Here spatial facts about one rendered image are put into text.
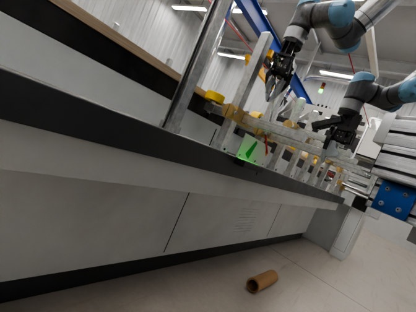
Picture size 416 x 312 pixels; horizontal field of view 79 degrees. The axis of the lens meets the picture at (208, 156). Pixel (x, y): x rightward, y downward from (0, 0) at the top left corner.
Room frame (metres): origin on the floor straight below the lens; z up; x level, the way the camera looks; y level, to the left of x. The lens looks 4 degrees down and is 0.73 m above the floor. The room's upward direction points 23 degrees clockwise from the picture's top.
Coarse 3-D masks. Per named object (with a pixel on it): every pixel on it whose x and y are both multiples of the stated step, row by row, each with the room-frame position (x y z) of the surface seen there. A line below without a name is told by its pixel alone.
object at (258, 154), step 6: (246, 138) 1.00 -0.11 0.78; (252, 138) 1.03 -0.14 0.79; (246, 144) 1.01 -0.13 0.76; (252, 144) 1.04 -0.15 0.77; (258, 144) 1.08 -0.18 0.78; (264, 144) 1.12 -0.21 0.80; (240, 150) 0.99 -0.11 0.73; (246, 150) 1.03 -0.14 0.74; (258, 150) 1.10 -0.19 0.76; (264, 150) 1.14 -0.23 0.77; (270, 150) 1.18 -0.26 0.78; (240, 156) 1.01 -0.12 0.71; (252, 156) 1.08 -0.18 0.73; (258, 156) 1.12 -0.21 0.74; (264, 156) 1.16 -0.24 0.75; (252, 162) 1.09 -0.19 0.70; (258, 162) 1.14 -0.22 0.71; (264, 162) 1.18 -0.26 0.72
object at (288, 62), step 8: (288, 40) 0.85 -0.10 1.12; (296, 40) 0.85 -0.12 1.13; (288, 48) 0.87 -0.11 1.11; (296, 48) 0.89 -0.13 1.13; (272, 56) 0.86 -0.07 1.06; (280, 56) 0.86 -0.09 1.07; (288, 56) 0.85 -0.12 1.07; (272, 64) 0.86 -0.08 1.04; (280, 64) 0.87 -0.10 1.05; (288, 64) 0.85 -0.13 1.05; (272, 72) 0.90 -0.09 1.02; (280, 72) 0.88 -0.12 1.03; (288, 72) 0.85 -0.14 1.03
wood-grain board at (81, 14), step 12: (48, 0) 0.59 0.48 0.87; (60, 0) 0.61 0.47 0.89; (72, 12) 0.63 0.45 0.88; (84, 12) 0.65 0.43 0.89; (96, 24) 0.68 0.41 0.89; (108, 36) 0.71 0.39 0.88; (120, 36) 0.73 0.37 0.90; (132, 48) 0.77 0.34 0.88; (144, 60) 0.81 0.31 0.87; (156, 60) 0.84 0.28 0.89; (168, 72) 0.89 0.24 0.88; (204, 96) 1.06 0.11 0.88; (300, 156) 2.12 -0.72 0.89
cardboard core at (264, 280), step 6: (270, 270) 1.64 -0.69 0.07; (258, 276) 1.47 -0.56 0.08; (264, 276) 1.50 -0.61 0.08; (270, 276) 1.55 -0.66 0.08; (276, 276) 1.61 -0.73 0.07; (246, 282) 1.44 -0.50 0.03; (252, 282) 1.48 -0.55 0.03; (258, 282) 1.40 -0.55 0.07; (264, 282) 1.46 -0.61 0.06; (270, 282) 1.52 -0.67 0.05; (252, 288) 1.44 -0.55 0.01; (258, 288) 1.39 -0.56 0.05
